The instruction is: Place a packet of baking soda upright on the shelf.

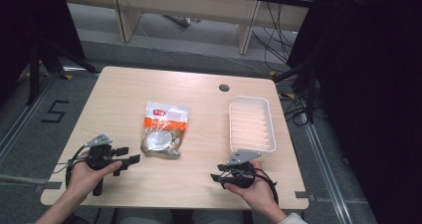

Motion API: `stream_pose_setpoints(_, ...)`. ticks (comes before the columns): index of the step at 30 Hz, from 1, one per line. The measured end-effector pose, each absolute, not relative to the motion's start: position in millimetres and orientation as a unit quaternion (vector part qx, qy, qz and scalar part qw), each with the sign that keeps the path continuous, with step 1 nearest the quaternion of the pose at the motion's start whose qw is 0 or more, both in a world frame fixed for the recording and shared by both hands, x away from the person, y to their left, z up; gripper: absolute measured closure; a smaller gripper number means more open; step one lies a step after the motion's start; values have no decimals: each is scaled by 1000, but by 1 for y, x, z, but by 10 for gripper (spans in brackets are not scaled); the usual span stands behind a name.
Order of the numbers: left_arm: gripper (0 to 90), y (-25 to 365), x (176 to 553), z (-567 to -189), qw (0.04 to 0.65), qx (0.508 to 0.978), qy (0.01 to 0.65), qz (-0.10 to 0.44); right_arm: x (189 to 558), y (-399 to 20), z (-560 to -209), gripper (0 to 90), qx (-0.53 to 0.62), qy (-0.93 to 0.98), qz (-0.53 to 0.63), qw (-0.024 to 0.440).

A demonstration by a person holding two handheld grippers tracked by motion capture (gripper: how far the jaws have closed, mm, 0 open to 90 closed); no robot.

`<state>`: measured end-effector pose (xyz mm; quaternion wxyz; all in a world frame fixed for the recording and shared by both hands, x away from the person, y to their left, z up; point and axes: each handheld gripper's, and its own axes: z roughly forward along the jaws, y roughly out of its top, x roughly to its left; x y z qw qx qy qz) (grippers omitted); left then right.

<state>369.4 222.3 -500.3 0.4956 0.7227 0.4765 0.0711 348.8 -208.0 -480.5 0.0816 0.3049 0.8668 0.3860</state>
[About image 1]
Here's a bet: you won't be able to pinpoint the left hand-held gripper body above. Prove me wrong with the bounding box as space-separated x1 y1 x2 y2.
85 133 117 197

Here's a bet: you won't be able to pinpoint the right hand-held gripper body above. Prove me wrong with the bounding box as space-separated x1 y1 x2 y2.
222 149 263 190

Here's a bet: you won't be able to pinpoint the person's right hand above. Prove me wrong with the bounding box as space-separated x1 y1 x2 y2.
223 159 288 216

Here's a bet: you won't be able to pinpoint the person's left hand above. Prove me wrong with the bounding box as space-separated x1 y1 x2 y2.
65 150 123 202

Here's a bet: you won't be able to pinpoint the clear orange snack bag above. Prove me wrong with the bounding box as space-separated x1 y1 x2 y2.
139 101 190 159

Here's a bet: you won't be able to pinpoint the white ribbed plastic tray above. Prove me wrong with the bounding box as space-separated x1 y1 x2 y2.
228 95 278 154

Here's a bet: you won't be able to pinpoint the grey tape strip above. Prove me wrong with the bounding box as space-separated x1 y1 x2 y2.
294 190 317 202
34 181 63 194

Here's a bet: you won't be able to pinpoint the black tripod stand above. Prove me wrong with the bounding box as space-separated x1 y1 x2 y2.
25 39 102 107

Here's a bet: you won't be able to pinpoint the black metal stand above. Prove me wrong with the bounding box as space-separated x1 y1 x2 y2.
273 59 320 125

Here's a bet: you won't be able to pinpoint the black curtain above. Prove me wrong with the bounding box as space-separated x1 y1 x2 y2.
286 0 422 224
0 0 87 103

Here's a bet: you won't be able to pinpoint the light wooden bench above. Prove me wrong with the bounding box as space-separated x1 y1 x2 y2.
60 0 320 56

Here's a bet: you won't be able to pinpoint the right hand-held gripper cable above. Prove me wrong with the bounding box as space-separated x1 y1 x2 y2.
253 166 281 206

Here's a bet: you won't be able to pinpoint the hand-held gripper cable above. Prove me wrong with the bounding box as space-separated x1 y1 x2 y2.
52 144 92 189
253 166 281 206

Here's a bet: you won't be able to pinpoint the left hand-held gripper cable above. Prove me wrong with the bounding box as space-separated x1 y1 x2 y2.
52 144 92 189

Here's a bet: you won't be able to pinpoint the metal floor rail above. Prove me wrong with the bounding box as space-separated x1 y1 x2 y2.
0 73 59 165
303 120 354 224

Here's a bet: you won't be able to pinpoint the thin grey floor cable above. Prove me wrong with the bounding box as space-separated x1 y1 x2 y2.
133 16 272 79

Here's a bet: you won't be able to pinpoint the black floor cables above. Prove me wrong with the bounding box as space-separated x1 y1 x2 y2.
251 1 300 68

